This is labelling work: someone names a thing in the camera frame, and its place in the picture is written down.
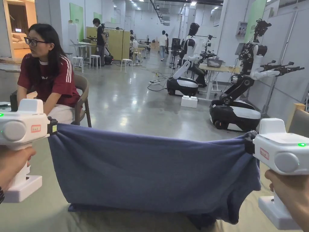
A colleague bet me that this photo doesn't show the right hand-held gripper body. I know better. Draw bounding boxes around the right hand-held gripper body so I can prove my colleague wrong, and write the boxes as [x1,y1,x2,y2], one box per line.
[244,118,309,230]

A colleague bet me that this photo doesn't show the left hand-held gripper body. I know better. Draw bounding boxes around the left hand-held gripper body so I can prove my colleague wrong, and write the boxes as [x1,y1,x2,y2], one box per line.
[0,98,59,204]

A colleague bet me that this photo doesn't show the dark blue shirt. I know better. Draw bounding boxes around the dark blue shirt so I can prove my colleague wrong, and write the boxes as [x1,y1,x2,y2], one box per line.
[47,123,263,230]

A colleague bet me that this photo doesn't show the person's left hand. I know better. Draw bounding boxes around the person's left hand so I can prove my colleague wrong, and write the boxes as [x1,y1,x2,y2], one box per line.
[0,146,37,192]

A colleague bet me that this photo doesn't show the person's right hand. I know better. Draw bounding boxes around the person's right hand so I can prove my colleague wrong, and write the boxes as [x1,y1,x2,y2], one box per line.
[264,169,309,232]

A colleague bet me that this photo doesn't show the brown chair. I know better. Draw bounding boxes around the brown chair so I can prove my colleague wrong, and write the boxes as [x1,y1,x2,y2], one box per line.
[72,73,92,128]

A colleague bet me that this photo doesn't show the black humanoid robot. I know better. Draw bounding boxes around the black humanoid robot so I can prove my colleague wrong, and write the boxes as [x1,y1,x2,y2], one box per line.
[209,19,305,132]

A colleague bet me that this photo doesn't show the bed with pale green sheet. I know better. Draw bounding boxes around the bed with pale green sheet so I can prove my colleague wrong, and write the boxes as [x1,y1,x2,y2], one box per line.
[0,135,309,232]

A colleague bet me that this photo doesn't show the beige sofa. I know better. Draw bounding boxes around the beige sofa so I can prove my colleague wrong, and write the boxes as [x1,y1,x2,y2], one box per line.
[11,34,27,50]

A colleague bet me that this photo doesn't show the white round stool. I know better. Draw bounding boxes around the white round stool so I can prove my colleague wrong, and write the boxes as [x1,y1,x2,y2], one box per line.
[120,59,133,73]
[72,56,84,73]
[89,55,102,70]

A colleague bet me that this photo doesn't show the wooden table with grey bin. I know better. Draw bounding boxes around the wooden table with grey bin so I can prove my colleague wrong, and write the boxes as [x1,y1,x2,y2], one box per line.
[198,58,240,100]

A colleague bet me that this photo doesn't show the white foam block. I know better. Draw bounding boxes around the white foam block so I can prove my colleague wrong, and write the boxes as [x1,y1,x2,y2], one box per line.
[181,95,199,108]

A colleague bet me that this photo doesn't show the white humanoid robot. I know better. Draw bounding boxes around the white humanoid robot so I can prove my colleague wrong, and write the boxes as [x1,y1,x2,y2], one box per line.
[166,22,218,97]

